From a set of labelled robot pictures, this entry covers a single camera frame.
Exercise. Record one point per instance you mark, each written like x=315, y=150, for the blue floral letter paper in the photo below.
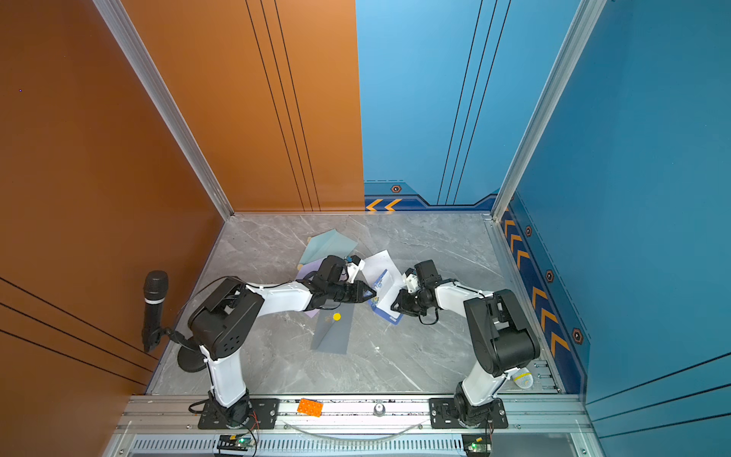
x=387, y=286

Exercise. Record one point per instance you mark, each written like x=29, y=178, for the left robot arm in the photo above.
x=220, y=325

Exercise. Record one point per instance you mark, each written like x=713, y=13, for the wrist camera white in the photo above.
x=354, y=265
x=411, y=281

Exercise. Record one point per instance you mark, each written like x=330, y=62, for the silver knob on rail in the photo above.
x=379, y=409

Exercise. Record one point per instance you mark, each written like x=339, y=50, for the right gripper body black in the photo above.
x=412, y=304

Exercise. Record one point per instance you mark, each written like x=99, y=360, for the plain white paper sheet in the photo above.
x=377, y=264

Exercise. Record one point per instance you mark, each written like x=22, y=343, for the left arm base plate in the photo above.
x=246, y=414

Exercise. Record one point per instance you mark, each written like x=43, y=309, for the right green circuit board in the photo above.
x=476, y=445

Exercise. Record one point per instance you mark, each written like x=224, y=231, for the black microphone on stand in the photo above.
x=156, y=287

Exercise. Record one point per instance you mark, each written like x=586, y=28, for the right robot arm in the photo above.
x=503, y=341

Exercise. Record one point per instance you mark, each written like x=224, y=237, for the purple envelope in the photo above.
x=307, y=277

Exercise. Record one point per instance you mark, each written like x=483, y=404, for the grey envelope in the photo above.
x=333, y=336

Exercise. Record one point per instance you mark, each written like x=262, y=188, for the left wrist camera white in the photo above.
x=354, y=265

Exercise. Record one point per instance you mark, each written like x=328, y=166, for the teal envelope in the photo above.
x=325, y=244

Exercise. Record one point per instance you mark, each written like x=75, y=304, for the orange lego brick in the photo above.
x=310, y=407

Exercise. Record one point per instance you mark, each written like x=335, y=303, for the aluminium front rail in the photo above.
x=353, y=414

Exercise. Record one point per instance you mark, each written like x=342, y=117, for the left green circuit board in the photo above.
x=236, y=445

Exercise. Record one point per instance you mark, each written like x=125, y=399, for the green circuit board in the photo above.
x=476, y=445
x=236, y=445

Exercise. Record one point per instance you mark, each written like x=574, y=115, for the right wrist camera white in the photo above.
x=411, y=281

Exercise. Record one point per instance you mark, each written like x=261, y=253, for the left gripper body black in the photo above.
x=348, y=292

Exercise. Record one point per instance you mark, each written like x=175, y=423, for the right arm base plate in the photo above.
x=453, y=412

